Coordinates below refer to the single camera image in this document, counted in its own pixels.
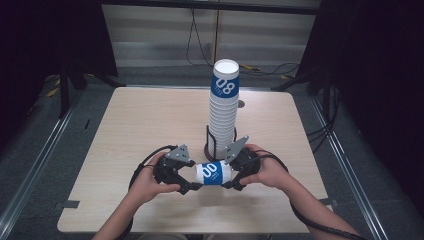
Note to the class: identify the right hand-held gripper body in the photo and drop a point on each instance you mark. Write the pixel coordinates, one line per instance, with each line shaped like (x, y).
(237, 148)

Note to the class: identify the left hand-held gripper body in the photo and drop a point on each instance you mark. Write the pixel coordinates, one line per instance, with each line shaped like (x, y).
(178, 154)

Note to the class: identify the white and blue paper cup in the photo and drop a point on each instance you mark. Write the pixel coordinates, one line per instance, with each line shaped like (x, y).
(213, 173)

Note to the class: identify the stack of white paper cups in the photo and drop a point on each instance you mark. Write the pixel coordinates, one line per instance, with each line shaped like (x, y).
(224, 113)

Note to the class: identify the person's right hand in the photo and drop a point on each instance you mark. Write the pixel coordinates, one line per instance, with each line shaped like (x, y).
(271, 170)

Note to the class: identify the person's left hand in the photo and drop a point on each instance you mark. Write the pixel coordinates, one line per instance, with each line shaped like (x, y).
(146, 186)

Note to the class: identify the grey tape strip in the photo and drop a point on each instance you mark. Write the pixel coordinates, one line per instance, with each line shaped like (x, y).
(70, 204)
(325, 201)

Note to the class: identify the black metal stand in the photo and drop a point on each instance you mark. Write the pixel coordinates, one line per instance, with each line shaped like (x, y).
(64, 93)
(300, 80)

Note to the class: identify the yellow floor tape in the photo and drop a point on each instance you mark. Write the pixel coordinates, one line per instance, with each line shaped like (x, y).
(52, 92)

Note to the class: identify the black crossbar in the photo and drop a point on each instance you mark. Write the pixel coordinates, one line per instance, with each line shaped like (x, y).
(206, 5)

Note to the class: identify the black curtain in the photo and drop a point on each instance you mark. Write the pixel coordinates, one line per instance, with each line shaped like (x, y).
(376, 66)
(40, 40)

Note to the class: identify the metal floor rail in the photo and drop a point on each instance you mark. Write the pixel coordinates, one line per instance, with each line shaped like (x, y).
(31, 170)
(348, 166)

